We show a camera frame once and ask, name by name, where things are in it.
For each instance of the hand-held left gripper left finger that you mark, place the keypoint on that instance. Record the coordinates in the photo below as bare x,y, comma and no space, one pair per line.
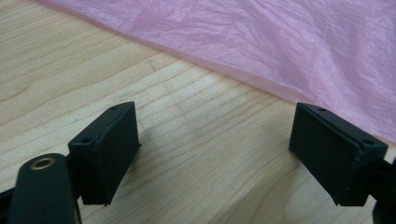
107,155

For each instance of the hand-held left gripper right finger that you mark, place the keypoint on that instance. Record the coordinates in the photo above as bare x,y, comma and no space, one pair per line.
333,155

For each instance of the pink plastic trash bag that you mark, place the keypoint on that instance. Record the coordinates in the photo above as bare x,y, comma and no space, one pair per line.
264,40

